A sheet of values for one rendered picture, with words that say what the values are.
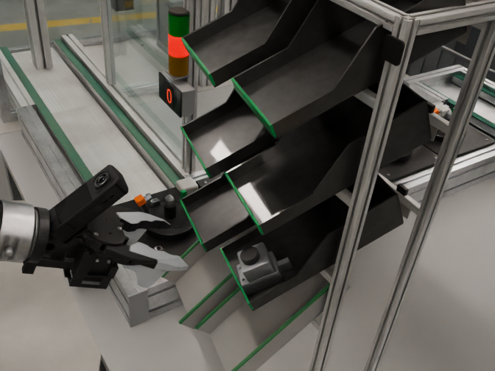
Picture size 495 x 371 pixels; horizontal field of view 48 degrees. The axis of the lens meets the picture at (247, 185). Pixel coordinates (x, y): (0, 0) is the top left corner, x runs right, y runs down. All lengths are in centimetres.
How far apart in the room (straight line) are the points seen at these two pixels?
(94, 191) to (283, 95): 27
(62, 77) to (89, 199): 147
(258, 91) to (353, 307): 75
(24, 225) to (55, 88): 141
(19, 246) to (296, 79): 41
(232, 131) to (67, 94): 118
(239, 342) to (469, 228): 89
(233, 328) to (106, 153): 82
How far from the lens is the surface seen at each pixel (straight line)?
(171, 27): 133
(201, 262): 116
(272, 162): 87
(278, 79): 77
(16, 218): 72
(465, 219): 176
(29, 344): 131
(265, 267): 86
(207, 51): 87
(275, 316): 102
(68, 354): 127
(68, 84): 212
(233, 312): 109
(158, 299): 127
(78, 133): 182
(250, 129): 92
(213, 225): 101
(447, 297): 149
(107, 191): 72
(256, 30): 87
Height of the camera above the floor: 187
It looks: 37 degrees down
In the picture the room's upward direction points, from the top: 6 degrees clockwise
